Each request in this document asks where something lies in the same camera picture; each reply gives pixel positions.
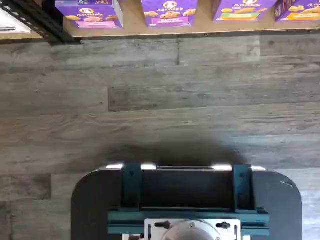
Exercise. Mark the dark rounded robot cart plate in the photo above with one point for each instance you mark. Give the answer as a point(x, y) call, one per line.
point(90, 205)

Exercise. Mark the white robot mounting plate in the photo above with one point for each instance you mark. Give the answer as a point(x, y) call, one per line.
point(152, 228)

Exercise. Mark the white snack box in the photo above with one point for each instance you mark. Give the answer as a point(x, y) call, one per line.
point(10, 21)

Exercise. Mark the purple box pink patch Neapolitan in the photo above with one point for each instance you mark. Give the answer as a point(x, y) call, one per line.
point(90, 15)

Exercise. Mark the black metal shelf rack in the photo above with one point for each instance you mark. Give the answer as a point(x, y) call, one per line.
point(37, 22)

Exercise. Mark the teal metal mounting frame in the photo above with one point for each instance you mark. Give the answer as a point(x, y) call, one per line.
point(130, 190)

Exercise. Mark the tan shelf board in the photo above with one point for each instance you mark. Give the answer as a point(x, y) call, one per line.
point(205, 30)

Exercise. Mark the purple box green patch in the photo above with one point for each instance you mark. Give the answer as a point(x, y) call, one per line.
point(242, 10)

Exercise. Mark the purple box yellow patch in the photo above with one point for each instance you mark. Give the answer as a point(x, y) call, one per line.
point(300, 11)

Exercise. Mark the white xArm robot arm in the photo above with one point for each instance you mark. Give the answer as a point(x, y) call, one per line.
point(190, 232)

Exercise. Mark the purple box violet patch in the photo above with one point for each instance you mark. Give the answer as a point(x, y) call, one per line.
point(170, 13)

